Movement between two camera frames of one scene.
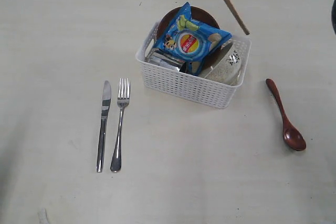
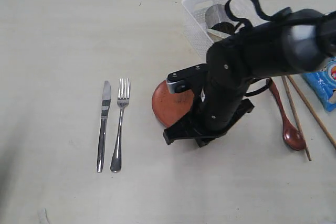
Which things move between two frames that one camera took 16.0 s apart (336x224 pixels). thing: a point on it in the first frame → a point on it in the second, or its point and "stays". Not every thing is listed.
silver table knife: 106,102 stays
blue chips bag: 190,40 → 323,84
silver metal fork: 124,94 stays
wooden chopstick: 235,14 → 312,110
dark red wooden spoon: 293,136 stays
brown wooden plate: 198,14 → 170,107
